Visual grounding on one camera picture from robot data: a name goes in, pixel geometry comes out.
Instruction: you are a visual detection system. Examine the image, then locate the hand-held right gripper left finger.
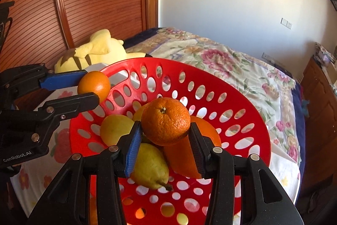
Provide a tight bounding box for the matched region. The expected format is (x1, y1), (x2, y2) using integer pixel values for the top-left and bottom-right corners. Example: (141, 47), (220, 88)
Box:
(26, 121), (143, 225)

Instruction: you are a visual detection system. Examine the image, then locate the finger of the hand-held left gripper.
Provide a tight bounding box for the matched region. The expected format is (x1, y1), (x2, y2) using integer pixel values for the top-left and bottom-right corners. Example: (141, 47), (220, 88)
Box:
(16, 92), (101, 153)
(0, 63), (88, 100)

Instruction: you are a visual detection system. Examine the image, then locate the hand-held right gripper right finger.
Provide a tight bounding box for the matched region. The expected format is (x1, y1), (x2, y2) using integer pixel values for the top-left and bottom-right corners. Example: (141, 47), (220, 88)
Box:
(188, 122), (304, 225)

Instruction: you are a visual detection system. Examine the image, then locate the large orange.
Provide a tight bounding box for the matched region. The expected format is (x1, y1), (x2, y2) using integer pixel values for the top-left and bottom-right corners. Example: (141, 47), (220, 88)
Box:
(161, 115), (222, 179)

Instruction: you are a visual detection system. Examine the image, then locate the yellow-green pear with stem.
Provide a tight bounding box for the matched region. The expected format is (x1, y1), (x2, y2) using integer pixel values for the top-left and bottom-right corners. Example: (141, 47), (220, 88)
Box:
(130, 142), (174, 192)

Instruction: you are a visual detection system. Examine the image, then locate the small mandarin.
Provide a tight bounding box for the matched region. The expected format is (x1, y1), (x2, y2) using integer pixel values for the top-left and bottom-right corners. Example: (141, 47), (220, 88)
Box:
(141, 97), (191, 146)
(77, 71), (111, 104)

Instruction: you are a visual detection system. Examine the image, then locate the red perforated plastic basket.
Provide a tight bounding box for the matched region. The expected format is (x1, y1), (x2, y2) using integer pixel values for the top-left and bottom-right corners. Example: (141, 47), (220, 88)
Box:
(69, 57), (271, 225)

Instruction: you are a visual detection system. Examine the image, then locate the strawberry flower print tablecloth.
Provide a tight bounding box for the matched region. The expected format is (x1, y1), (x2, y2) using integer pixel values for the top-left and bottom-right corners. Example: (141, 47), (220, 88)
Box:
(11, 62), (301, 217)

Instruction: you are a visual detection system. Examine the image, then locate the yellow plush toy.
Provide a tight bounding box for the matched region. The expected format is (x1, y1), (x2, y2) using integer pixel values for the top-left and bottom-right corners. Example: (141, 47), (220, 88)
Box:
(54, 29), (154, 74)

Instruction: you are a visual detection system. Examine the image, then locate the brown slatted wooden wardrobe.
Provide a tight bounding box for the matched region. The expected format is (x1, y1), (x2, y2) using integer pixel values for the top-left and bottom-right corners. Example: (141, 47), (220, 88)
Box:
(0, 0), (160, 75)

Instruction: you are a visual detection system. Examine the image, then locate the floral quilt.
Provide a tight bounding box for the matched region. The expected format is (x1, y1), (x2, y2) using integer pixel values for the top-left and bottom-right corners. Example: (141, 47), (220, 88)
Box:
(123, 27), (306, 162)

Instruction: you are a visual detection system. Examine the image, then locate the brown wooden cabinet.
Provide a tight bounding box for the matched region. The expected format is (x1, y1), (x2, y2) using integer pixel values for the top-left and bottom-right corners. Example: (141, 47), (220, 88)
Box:
(300, 56), (337, 189)

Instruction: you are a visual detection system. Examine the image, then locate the pile of floral fabric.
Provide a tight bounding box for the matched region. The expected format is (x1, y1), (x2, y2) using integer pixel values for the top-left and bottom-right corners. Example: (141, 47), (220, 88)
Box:
(314, 42), (337, 68)

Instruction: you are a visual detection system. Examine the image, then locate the white wall switch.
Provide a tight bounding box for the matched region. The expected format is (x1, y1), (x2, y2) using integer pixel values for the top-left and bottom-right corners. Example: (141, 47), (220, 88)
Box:
(280, 18), (293, 30)

